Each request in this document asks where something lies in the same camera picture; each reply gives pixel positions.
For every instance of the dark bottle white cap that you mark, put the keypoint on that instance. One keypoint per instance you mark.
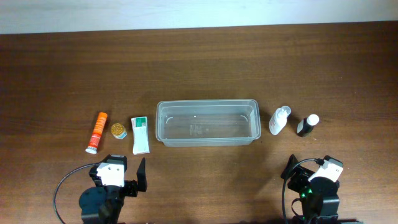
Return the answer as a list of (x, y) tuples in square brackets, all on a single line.
[(306, 125)]

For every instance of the white spray bottle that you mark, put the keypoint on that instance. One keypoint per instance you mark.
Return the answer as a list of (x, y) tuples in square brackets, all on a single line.
[(279, 119)]

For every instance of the white green medicine box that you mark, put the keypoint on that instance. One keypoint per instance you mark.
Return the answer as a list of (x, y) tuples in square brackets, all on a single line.
[(140, 135)]

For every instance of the orange tablet tube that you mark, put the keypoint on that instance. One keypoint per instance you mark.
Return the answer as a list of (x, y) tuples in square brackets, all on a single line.
[(97, 133)]

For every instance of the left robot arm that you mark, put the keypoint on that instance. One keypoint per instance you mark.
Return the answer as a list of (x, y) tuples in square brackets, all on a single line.
[(103, 202)]

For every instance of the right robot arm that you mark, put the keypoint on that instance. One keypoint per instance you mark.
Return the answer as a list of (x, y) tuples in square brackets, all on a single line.
[(316, 182)]

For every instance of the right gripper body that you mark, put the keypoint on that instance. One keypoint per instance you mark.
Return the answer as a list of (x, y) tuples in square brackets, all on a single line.
[(299, 174)]

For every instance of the clear plastic container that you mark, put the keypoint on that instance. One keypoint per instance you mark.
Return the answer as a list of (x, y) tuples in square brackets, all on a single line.
[(200, 123)]

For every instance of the small gold lid jar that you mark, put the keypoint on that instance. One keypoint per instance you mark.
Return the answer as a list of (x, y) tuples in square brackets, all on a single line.
[(118, 131)]

